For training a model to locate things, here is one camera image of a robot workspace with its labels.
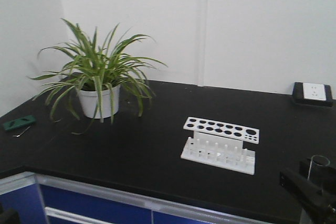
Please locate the tall clear test tube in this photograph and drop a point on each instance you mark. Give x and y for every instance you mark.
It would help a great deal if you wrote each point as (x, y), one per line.
(318, 172)

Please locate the white socket in black box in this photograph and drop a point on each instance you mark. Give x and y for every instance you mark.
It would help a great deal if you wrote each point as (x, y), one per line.
(312, 94)

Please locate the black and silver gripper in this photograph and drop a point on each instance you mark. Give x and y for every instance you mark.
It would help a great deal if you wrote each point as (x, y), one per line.
(317, 206)

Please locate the small metal hook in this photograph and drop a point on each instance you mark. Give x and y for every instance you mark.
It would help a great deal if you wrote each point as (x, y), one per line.
(21, 133)

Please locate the white test tube rack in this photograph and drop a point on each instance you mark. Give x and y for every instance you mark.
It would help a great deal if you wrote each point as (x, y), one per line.
(220, 144)

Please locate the green flat plastic piece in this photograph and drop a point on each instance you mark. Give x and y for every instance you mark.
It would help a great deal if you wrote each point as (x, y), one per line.
(18, 123)

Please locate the green spider plant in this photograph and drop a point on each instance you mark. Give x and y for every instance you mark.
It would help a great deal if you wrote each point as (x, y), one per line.
(99, 69)

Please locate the blue cabinet drawer fronts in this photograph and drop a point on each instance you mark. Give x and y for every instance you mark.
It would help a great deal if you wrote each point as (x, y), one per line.
(43, 199)

